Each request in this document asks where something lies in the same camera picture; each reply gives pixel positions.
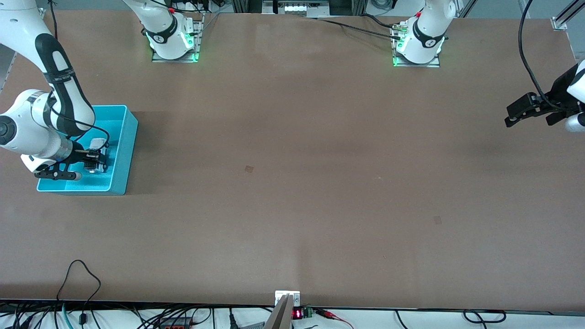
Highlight white toy jeep black roof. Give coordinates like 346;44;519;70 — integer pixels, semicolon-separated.
86;138;109;173

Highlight turquoise plastic bin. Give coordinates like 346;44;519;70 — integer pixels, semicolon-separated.
37;105;138;196

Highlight grey lit equipment unit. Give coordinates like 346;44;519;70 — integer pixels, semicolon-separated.
263;0;330;18

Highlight red clip leads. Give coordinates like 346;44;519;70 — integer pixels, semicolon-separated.
314;308;353;329

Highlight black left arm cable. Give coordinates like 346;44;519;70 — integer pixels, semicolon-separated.
519;0;563;110

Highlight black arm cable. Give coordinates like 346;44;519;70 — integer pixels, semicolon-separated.
46;0;111;151
519;0;563;110

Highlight aluminium frame profile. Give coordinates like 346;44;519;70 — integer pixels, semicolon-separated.
551;0;585;32

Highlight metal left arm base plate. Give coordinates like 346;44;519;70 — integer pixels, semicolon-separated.
392;22;441;68

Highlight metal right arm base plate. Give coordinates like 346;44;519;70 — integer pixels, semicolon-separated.
152;13;205;63

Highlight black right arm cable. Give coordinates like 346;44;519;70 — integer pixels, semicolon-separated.
46;0;111;151

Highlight thin black looped cable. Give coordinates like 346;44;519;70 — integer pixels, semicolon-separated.
56;260;102;326

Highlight black cable across table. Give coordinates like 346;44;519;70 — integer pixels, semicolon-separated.
304;14;405;42

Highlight black coiled cable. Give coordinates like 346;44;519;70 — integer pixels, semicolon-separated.
463;309;507;324

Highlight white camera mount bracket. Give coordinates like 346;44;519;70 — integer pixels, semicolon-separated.
275;291;301;307

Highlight grey camera post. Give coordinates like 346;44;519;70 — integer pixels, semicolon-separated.
264;295;293;329

